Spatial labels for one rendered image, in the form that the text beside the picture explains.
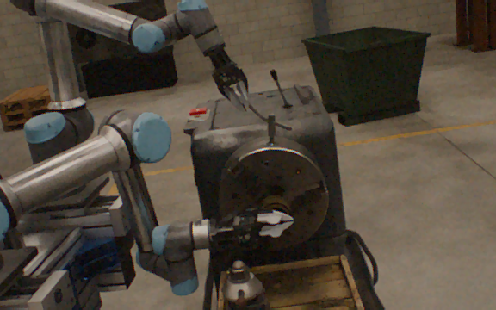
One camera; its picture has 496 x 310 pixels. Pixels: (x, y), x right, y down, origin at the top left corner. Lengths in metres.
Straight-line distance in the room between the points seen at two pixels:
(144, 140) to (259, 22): 10.22
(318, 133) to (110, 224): 0.68
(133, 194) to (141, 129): 0.26
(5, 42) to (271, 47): 5.06
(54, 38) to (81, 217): 0.53
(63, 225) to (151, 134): 0.57
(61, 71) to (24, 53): 10.41
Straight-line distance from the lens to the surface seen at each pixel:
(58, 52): 1.88
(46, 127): 1.78
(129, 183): 1.57
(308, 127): 1.81
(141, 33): 1.59
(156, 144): 1.40
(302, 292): 1.61
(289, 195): 1.65
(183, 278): 1.58
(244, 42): 11.57
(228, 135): 1.82
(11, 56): 12.39
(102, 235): 1.82
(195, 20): 1.69
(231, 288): 1.16
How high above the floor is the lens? 1.71
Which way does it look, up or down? 17 degrees down
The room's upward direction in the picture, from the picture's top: 9 degrees counter-clockwise
